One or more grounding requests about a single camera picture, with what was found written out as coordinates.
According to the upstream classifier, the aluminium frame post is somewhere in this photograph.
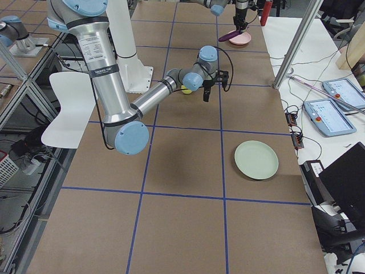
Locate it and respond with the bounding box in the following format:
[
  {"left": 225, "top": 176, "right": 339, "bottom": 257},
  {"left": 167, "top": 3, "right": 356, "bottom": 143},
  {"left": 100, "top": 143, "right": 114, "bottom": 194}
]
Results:
[{"left": 273, "top": 0, "right": 323, "bottom": 90}]

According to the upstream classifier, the purple eggplant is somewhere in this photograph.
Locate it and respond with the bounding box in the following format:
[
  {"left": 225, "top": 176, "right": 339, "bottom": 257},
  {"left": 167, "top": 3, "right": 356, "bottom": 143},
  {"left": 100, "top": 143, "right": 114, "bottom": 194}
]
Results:
[{"left": 218, "top": 30, "right": 242, "bottom": 42}]

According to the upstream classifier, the far teach pendant tablet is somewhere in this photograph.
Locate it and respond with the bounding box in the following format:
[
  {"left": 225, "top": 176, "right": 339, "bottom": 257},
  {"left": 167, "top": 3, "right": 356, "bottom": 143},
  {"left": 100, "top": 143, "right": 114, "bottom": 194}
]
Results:
[{"left": 322, "top": 78, "right": 364, "bottom": 110}]

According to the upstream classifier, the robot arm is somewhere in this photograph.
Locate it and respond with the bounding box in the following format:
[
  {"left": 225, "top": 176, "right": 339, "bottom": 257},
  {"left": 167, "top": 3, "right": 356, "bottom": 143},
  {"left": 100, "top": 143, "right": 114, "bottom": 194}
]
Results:
[
  {"left": 192, "top": 0, "right": 257, "bottom": 33},
  {"left": 47, "top": 1, "right": 218, "bottom": 155}
]

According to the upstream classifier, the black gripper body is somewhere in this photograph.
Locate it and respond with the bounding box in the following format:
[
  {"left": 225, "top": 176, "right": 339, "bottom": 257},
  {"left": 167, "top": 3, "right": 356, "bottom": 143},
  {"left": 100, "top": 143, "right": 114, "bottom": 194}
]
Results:
[
  {"left": 235, "top": 0, "right": 255, "bottom": 18},
  {"left": 202, "top": 70, "right": 229, "bottom": 89}
]

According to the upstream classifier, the white chair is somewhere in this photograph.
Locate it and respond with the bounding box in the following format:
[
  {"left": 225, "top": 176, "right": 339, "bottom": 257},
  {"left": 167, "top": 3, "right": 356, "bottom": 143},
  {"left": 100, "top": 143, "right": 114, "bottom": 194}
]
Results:
[{"left": 41, "top": 72, "right": 95, "bottom": 149}]

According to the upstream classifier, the black box with label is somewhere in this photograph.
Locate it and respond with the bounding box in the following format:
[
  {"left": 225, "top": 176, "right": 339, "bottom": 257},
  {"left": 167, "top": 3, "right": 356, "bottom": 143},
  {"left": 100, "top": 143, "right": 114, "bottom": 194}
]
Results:
[{"left": 299, "top": 160, "right": 325, "bottom": 206}]

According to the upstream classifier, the green plate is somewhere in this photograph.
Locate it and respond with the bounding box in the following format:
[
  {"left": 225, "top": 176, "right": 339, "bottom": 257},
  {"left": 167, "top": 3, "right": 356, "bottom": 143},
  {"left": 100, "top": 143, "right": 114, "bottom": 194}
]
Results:
[{"left": 234, "top": 140, "right": 279, "bottom": 180}]

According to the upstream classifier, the near teach pendant tablet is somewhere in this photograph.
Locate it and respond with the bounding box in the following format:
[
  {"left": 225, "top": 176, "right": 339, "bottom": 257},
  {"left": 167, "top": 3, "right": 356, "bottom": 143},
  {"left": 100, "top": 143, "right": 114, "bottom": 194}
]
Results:
[{"left": 303, "top": 99, "right": 357, "bottom": 137}]

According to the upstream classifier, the pink plate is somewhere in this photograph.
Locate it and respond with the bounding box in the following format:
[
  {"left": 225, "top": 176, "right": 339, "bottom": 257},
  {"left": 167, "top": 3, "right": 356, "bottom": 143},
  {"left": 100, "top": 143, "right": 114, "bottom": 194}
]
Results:
[{"left": 228, "top": 32, "right": 252, "bottom": 46}]

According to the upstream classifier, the red bottle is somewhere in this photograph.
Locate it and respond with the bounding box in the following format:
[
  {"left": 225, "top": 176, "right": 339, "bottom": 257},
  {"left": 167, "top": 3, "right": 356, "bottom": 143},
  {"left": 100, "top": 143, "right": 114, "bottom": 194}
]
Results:
[{"left": 260, "top": 0, "right": 273, "bottom": 26}]

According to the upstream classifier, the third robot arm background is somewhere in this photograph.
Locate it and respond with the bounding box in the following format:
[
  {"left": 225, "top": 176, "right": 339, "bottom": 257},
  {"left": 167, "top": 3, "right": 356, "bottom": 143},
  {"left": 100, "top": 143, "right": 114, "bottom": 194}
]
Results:
[{"left": 1, "top": 15, "right": 49, "bottom": 58}]

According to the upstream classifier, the orange electronics board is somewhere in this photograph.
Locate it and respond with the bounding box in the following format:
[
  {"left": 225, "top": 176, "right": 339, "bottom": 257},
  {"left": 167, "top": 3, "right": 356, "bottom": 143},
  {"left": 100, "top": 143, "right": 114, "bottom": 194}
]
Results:
[{"left": 285, "top": 111, "right": 304, "bottom": 150}]

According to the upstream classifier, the white plastic basket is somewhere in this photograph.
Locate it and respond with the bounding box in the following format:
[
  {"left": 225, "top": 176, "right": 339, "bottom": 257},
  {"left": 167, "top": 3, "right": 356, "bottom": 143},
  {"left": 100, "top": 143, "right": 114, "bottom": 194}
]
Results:
[{"left": 0, "top": 150, "right": 19, "bottom": 188}]

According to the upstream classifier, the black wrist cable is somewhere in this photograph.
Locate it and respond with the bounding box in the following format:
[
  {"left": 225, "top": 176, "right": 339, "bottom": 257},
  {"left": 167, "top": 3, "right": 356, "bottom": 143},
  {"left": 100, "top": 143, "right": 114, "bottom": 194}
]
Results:
[{"left": 215, "top": 47, "right": 236, "bottom": 92}]

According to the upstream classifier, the black laptop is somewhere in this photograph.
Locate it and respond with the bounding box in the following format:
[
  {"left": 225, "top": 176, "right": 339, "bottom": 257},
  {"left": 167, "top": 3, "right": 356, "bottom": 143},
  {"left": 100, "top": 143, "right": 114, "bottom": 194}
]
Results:
[{"left": 319, "top": 142, "right": 364, "bottom": 229}]

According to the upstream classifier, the teach pendant tablet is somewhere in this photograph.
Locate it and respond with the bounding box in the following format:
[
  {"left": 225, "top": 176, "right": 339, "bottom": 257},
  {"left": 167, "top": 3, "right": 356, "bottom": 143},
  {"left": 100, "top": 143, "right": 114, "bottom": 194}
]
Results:
[
  {"left": 322, "top": 78, "right": 364, "bottom": 110},
  {"left": 303, "top": 99, "right": 357, "bottom": 137}
]

